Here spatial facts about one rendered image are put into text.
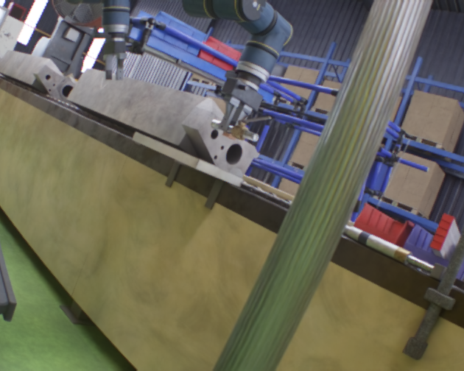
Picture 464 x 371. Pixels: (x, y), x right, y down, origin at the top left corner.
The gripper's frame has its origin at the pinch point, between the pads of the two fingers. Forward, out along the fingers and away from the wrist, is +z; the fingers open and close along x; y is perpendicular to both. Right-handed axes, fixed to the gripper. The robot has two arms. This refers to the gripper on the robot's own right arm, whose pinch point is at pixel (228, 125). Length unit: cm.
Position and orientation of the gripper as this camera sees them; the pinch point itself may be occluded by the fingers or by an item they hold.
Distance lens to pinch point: 139.4
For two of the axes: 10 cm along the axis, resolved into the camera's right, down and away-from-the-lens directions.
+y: 6.4, 3.1, -7.0
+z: -4.0, 9.1, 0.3
